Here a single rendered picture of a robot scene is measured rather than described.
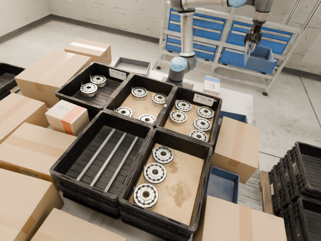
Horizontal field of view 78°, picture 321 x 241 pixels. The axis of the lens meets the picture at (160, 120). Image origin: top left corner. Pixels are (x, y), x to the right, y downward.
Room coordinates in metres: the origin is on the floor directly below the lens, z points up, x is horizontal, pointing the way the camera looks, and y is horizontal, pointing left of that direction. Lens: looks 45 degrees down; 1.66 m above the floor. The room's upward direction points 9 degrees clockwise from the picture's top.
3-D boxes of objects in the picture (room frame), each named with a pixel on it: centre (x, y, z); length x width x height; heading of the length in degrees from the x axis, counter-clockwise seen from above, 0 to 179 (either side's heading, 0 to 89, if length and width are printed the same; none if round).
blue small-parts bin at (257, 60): (1.26, -0.56, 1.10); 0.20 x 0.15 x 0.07; 170
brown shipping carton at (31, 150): (0.52, 0.56, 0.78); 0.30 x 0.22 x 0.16; 82
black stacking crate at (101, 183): (0.52, 0.22, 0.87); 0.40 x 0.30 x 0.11; 167
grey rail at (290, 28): (2.71, -0.66, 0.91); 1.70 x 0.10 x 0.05; 80
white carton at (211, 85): (1.37, -0.36, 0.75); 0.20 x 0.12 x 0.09; 173
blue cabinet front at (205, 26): (2.75, -0.26, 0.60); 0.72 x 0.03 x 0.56; 80
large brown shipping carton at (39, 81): (1.12, 0.74, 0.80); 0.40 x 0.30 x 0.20; 174
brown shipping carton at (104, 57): (1.53, 0.68, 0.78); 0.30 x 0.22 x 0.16; 85
